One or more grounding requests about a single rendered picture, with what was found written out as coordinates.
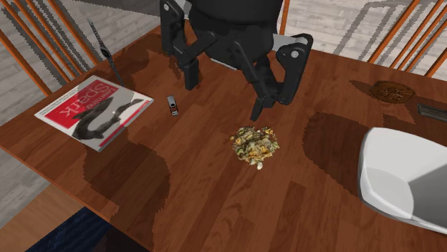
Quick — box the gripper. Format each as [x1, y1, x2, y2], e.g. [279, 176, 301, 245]
[160, 0, 314, 122]

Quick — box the black and silver memory stick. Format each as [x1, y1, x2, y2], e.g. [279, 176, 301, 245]
[166, 94, 180, 117]

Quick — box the yellow green crumbled heap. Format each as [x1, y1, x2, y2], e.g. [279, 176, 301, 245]
[229, 125, 282, 171]

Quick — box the black wristwatch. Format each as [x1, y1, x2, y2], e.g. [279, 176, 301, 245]
[86, 19, 125, 87]

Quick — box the brown wooden table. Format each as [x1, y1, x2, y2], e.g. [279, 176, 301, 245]
[0, 21, 447, 252]

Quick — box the brown oval embossed dish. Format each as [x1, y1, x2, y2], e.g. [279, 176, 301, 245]
[369, 79, 417, 105]

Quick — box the orange wooden spindle chair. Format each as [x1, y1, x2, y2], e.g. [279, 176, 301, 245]
[278, 0, 447, 79]
[0, 0, 103, 97]

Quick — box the red and white book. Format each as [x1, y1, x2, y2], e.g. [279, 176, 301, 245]
[34, 74, 155, 153]

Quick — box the flat black rectangular device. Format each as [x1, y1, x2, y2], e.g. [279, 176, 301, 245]
[417, 103, 447, 123]

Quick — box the dark blue rug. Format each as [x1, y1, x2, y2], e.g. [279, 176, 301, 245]
[24, 205, 152, 252]

